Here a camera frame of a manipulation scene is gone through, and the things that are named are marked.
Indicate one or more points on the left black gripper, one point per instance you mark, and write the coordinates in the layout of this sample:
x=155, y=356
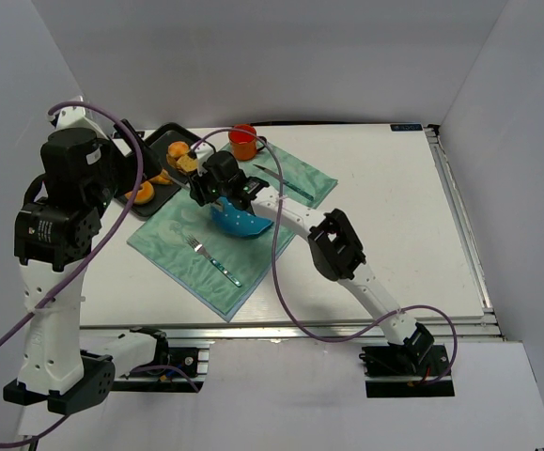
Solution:
x=128, y=153

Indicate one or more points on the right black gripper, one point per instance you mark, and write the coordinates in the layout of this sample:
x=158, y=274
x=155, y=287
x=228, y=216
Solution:
x=197, y=183

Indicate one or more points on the orange striped croissant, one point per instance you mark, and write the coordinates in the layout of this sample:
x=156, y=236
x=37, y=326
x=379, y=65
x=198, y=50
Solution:
x=162, y=179

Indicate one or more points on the metal serving tongs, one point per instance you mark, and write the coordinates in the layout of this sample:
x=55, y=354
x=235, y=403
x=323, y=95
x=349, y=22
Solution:
x=177, y=180

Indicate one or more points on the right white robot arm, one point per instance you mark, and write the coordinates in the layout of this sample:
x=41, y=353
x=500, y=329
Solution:
x=337, y=253

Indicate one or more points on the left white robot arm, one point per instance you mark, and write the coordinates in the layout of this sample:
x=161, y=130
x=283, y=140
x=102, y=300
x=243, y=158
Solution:
x=53, y=234

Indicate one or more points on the small round bread roll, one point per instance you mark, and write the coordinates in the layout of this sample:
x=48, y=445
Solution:
x=177, y=149

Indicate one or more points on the seeded bread slice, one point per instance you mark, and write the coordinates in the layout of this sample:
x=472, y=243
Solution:
x=184, y=164

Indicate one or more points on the black baking tray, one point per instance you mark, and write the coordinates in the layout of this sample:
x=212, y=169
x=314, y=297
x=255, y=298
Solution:
x=158, y=141

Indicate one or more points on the blue dotted plate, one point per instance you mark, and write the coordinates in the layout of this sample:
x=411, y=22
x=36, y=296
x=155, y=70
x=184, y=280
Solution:
x=237, y=223

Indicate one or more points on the orange enamel mug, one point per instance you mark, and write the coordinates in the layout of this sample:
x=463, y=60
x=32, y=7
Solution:
x=244, y=142

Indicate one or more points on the right table logo sticker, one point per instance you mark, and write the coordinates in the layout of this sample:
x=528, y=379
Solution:
x=406, y=127

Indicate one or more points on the glazed ring donut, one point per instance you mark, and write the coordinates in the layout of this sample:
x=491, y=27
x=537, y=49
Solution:
x=145, y=194

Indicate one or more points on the fork with teal handle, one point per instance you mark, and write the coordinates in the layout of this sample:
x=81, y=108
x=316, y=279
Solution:
x=200, y=249

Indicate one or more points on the knife with teal handle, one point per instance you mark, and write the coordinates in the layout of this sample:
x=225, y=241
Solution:
x=287, y=183

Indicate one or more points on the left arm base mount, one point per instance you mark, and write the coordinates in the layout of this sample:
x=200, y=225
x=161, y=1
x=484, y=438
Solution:
x=177, y=364

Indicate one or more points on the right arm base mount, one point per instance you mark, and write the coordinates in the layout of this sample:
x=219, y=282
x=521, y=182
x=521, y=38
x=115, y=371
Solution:
x=387, y=375

